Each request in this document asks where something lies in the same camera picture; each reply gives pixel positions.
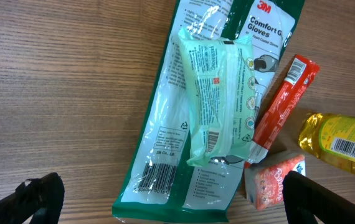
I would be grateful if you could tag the yellow Vim liquid bottle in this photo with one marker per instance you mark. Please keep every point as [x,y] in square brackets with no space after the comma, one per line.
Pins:
[330,138]

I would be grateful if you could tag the red tissue pack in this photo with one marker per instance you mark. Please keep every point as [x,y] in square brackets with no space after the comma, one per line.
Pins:
[264,181]

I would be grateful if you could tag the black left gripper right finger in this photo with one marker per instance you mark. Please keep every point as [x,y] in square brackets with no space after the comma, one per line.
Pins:
[306,202]

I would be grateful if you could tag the light green wipes pack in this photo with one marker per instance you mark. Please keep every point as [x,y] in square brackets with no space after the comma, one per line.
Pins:
[220,89]

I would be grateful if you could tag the red toothpaste tube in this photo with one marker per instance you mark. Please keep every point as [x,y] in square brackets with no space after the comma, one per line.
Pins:
[299,77]

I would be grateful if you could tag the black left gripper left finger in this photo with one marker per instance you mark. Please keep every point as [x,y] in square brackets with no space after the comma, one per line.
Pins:
[41,201]

